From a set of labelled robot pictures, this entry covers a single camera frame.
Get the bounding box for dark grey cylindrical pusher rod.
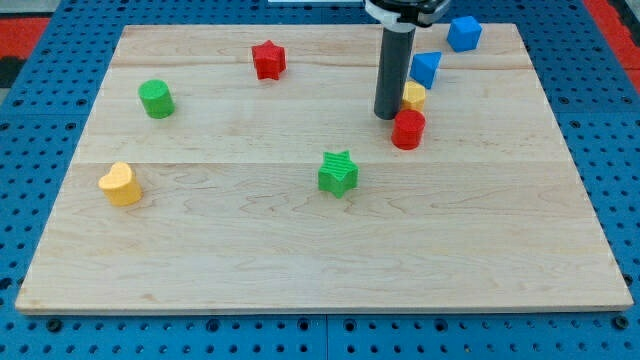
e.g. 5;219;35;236
374;26;415;120

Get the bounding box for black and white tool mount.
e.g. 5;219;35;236
364;0;450;28

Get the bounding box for red star block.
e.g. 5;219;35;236
251;40;286;80

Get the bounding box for green star block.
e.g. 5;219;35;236
318;150;359;198

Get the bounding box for yellow heart block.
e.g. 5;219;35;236
98;162;143;206

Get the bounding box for blue triangle block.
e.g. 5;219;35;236
409;52;442;89

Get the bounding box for blue cube block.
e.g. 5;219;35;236
447;16;483;52

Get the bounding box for yellow hexagon block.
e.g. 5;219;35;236
400;81;427;112

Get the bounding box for red cylinder block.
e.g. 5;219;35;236
391;109;426;150

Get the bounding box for wooden board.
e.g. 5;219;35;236
15;24;633;315

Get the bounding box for green cylinder block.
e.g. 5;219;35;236
138;79;175;119

